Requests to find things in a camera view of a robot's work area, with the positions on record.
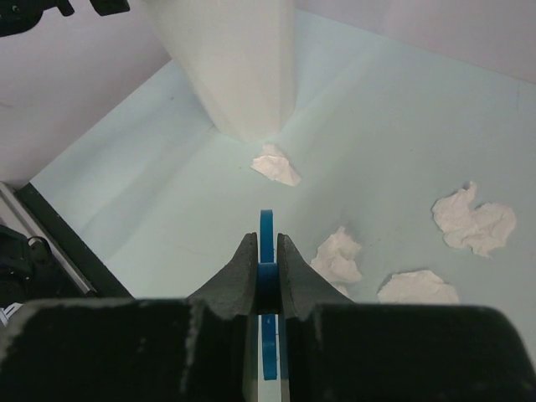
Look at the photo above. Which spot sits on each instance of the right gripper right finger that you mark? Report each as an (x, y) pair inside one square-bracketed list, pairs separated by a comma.
[(301, 287)]

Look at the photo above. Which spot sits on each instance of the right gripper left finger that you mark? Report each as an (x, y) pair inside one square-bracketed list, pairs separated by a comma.
[(232, 290)]

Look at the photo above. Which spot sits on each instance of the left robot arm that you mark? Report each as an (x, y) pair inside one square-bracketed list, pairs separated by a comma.
[(20, 16)]

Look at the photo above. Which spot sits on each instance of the paper scrap by brush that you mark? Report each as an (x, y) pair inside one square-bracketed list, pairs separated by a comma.
[(335, 261)]

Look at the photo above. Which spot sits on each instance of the paper scrap centre right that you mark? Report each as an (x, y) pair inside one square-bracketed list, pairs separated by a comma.
[(417, 287)]

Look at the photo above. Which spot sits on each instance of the paper scrap near bin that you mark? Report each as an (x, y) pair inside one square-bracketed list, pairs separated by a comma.
[(273, 164)]

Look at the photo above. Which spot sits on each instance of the paper scrap far right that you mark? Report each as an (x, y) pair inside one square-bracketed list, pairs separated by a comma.
[(482, 229)]

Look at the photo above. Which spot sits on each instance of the white faceted bin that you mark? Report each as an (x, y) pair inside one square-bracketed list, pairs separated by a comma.
[(238, 57)]

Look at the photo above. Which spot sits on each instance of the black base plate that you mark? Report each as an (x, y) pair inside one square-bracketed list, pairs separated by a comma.
[(102, 281)]

